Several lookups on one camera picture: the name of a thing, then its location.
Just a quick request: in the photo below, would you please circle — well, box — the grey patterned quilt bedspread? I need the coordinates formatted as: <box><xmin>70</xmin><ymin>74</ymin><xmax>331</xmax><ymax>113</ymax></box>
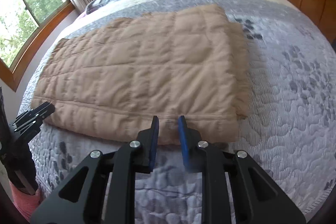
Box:
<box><xmin>19</xmin><ymin>0</ymin><xmax>335</xmax><ymax>223</ymax></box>

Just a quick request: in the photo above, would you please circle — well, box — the large left window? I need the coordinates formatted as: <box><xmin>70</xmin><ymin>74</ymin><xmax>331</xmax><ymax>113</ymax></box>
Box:
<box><xmin>1</xmin><ymin>0</ymin><xmax>75</xmax><ymax>91</ymax></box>

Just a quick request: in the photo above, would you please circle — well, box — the tan quilted jacket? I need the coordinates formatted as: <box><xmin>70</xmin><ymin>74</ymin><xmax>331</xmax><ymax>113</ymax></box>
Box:
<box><xmin>31</xmin><ymin>4</ymin><xmax>249</xmax><ymax>144</ymax></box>

